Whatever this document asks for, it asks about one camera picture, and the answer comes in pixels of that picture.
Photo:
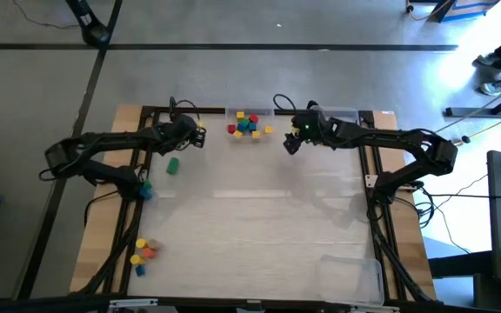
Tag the person's shoe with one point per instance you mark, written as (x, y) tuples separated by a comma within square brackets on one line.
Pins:
[(496, 87)]

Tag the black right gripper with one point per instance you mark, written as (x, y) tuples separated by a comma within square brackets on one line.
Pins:
[(309, 126)]

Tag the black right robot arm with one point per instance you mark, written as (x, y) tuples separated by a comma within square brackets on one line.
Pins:
[(385, 137)]

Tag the tan wooden block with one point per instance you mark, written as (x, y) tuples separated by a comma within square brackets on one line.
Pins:
[(155, 244)]

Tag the blue cylinder block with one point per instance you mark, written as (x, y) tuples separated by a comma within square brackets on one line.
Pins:
[(145, 194)]

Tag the white metal bracket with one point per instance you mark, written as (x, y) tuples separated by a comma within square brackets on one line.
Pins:
[(371, 181)]

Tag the small red cube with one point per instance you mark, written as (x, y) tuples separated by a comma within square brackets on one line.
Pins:
[(231, 129), (253, 118)]

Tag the yellow label tag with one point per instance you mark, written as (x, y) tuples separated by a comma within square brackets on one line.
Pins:
[(295, 129), (200, 124)]

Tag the small green cube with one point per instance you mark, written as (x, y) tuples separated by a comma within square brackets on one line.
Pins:
[(245, 122)]

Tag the black floor bar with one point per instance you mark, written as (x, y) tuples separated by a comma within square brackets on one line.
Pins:
[(233, 46), (90, 87)]

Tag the clear plastic bin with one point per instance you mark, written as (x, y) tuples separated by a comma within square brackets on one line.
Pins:
[(346, 114), (350, 280), (262, 116)]

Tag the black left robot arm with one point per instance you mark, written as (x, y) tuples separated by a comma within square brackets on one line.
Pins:
[(102, 140)]

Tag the small yellow cube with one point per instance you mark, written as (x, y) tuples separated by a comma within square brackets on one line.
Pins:
[(238, 134), (240, 115), (268, 129), (256, 135)]

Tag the black stand base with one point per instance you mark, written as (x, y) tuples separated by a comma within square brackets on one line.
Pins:
[(94, 32)]

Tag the blue box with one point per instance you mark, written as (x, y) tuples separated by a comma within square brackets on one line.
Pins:
[(468, 8)]

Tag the green block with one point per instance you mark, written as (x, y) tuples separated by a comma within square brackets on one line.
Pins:
[(147, 184)]

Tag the black aluminium table frame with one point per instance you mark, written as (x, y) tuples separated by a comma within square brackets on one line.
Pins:
[(215, 111)]

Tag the white mounting plate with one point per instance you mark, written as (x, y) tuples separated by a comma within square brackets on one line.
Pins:
[(133, 303)]

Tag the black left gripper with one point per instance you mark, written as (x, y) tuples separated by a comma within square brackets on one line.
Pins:
[(176, 132)]

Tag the red cylinder block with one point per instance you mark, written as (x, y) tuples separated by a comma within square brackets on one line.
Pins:
[(148, 253)]

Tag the small blue cube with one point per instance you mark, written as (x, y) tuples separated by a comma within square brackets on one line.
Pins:
[(252, 127), (241, 128)]

